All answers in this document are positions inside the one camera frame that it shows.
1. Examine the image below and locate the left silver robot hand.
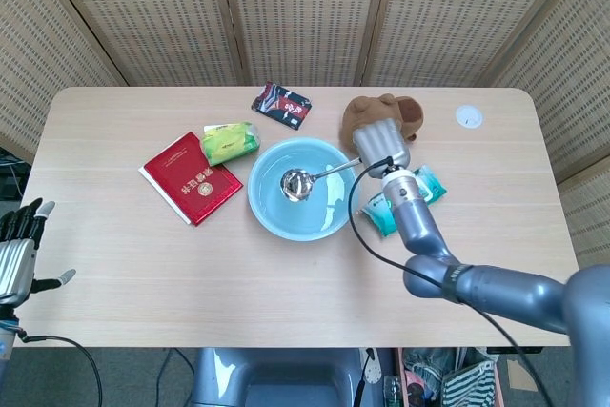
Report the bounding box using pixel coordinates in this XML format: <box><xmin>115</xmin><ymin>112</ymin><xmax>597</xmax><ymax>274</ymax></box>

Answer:
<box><xmin>0</xmin><ymin>197</ymin><xmax>77</xmax><ymax>308</ymax></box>

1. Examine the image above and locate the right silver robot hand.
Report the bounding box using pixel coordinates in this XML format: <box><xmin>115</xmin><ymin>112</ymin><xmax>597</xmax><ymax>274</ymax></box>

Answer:
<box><xmin>352</xmin><ymin>118</ymin><xmax>412</xmax><ymax>169</ymax></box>

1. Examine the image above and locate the stainless steel ladle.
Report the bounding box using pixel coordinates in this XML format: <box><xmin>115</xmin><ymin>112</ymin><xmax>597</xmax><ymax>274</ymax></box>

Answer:
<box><xmin>279</xmin><ymin>158</ymin><xmax>363</xmax><ymax>202</ymax></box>

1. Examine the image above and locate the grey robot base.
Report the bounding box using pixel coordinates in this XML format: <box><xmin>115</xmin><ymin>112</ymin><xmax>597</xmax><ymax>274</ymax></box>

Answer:
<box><xmin>189</xmin><ymin>347</ymin><xmax>397</xmax><ymax>407</ymax></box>

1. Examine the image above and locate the light blue bowl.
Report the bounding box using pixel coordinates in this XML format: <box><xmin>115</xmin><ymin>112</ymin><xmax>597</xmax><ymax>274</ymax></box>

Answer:
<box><xmin>247</xmin><ymin>136</ymin><xmax>364</xmax><ymax>242</ymax></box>

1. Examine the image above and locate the brown plush toy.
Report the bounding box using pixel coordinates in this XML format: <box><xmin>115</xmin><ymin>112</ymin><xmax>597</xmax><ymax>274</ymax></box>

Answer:
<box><xmin>338</xmin><ymin>92</ymin><xmax>425</xmax><ymax>152</ymax></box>

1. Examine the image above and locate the teal wet wipes pack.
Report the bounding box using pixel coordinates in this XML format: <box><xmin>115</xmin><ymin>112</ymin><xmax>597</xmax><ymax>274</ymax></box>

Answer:
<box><xmin>359</xmin><ymin>164</ymin><xmax>449</xmax><ymax>239</ymax></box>

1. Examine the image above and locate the dark red-black snack packet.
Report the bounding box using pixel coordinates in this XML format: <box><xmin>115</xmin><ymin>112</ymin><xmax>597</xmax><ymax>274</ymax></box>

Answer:
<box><xmin>251</xmin><ymin>81</ymin><xmax>314</xmax><ymax>132</ymax></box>

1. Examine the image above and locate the woven folding screen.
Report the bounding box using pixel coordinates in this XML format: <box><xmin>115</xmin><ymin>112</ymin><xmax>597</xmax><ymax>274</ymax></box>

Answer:
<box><xmin>0</xmin><ymin>0</ymin><xmax>610</xmax><ymax>269</ymax></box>

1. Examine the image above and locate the green tissue pack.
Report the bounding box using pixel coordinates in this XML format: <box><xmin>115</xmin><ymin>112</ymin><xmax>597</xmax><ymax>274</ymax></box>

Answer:
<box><xmin>199</xmin><ymin>121</ymin><xmax>262</xmax><ymax>168</ymax></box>

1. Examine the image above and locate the red certificate booklet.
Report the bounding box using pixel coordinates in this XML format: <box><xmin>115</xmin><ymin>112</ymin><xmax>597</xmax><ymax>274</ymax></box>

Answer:
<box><xmin>138</xmin><ymin>131</ymin><xmax>244</xmax><ymax>228</ymax></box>

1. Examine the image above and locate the pink storage crate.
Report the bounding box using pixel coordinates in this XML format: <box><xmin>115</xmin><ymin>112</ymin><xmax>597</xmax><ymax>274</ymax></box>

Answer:
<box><xmin>396</xmin><ymin>347</ymin><xmax>504</xmax><ymax>407</ymax></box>

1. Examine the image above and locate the striped fabric bag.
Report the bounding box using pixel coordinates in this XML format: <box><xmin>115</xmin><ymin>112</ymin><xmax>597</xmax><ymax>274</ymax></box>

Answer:
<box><xmin>440</xmin><ymin>358</ymin><xmax>499</xmax><ymax>407</ymax></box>

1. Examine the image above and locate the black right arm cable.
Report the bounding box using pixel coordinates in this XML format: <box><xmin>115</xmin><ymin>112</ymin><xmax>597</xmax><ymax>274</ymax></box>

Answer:
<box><xmin>348</xmin><ymin>155</ymin><xmax>557</xmax><ymax>407</ymax></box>

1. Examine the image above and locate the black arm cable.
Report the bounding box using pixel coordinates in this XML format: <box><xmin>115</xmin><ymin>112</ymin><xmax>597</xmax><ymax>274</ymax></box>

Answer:
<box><xmin>348</xmin><ymin>155</ymin><xmax>557</xmax><ymax>407</ymax></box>
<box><xmin>17</xmin><ymin>333</ymin><xmax>104</xmax><ymax>407</ymax></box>

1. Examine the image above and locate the white round cable grommet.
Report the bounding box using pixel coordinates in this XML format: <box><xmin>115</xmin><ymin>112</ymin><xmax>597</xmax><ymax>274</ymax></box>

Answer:
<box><xmin>455</xmin><ymin>105</ymin><xmax>484</xmax><ymax>130</ymax></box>

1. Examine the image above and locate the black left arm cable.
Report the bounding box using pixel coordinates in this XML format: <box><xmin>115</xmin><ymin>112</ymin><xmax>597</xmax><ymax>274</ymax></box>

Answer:
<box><xmin>17</xmin><ymin>333</ymin><xmax>104</xmax><ymax>407</ymax></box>

